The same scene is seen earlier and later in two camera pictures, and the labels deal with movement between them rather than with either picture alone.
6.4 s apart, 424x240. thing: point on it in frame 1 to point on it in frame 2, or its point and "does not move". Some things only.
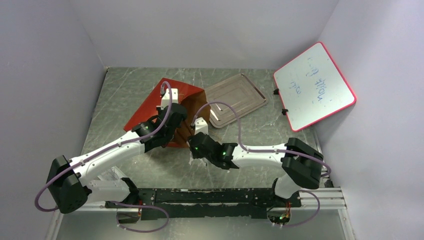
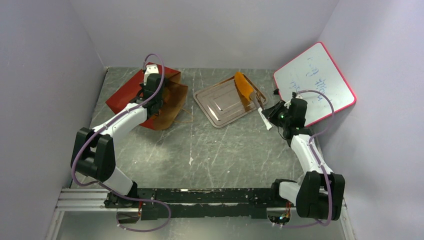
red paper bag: [194, 99] to [175, 96]
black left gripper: [159, 111] to [143, 88]
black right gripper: [197, 145] to [271, 112]
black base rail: [179, 203] does not move
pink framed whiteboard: [312, 87] does not move
